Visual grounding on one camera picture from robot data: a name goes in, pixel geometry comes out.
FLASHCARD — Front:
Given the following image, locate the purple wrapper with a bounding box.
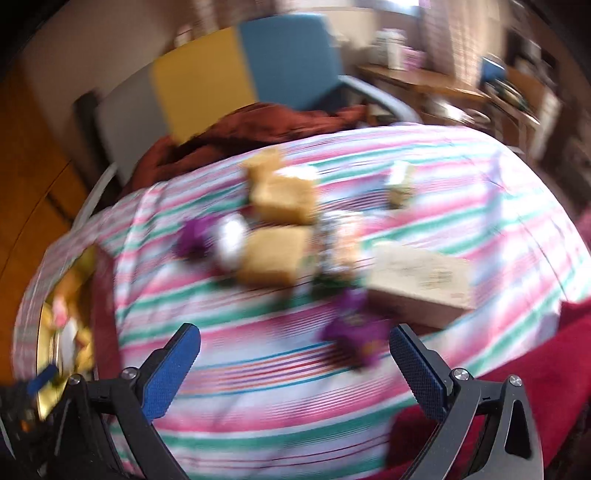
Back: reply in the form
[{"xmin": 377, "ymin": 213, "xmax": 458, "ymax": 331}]
[{"xmin": 321, "ymin": 288, "xmax": 391, "ymax": 368}]

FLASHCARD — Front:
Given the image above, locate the large beige medicine box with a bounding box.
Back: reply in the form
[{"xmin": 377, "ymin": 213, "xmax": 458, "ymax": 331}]
[{"xmin": 366, "ymin": 241, "xmax": 475, "ymax": 330}]

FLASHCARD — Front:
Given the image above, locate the white plastic bag ball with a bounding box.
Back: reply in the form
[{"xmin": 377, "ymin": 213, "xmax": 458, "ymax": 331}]
[{"xmin": 212, "ymin": 213, "xmax": 249, "ymax": 273}]

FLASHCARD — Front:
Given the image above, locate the yellow sponge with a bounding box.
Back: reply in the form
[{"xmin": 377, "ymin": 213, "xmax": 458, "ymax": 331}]
[
  {"xmin": 235, "ymin": 226, "xmax": 312, "ymax": 287},
  {"xmin": 242, "ymin": 146, "xmax": 284, "ymax": 186},
  {"xmin": 249, "ymin": 174, "xmax": 318, "ymax": 225}
]

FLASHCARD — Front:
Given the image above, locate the small green medicine box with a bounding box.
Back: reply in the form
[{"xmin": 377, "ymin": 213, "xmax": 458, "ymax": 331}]
[{"xmin": 385, "ymin": 161, "xmax": 414, "ymax": 209}]

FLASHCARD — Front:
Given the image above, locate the gold metal tin box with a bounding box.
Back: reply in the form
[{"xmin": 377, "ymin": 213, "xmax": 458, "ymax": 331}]
[{"xmin": 35, "ymin": 244, "xmax": 122, "ymax": 420}]

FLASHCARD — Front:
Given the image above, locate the red clothing of person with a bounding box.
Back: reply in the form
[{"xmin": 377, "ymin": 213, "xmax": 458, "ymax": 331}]
[{"xmin": 375, "ymin": 297, "xmax": 590, "ymax": 479}]

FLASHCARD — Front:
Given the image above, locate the striped pink green bedspread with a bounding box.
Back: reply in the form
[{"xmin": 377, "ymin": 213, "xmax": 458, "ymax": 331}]
[{"xmin": 12, "ymin": 125, "xmax": 590, "ymax": 479}]

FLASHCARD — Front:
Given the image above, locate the orange wooden wardrobe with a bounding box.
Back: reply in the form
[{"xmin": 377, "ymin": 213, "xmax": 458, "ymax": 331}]
[{"xmin": 1, "ymin": 61, "xmax": 88, "ymax": 385}]

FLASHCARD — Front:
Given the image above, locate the dark red jacket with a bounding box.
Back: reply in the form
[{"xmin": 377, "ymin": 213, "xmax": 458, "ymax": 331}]
[{"xmin": 121, "ymin": 102, "xmax": 369, "ymax": 196}]

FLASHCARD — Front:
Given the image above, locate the wooden desk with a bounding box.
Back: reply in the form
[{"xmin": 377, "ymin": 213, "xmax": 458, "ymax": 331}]
[{"xmin": 356, "ymin": 64, "xmax": 489, "ymax": 104}]

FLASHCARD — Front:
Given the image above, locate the grey yellow blue armchair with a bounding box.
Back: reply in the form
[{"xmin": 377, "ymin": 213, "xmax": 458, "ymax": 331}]
[{"xmin": 73, "ymin": 12, "xmax": 424, "ymax": 186}]

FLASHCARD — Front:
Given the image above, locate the blue folding chair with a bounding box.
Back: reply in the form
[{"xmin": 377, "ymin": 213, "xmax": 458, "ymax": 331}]
[{"xmin": 479, "ymin": 56, "xmax": 540, "ymax": 129}]

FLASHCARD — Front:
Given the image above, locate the white product box on desk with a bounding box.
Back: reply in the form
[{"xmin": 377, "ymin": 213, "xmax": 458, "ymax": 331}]
[{"xmin": 374, "ymin": 29, "xmax": 407, "ymax": 70}]

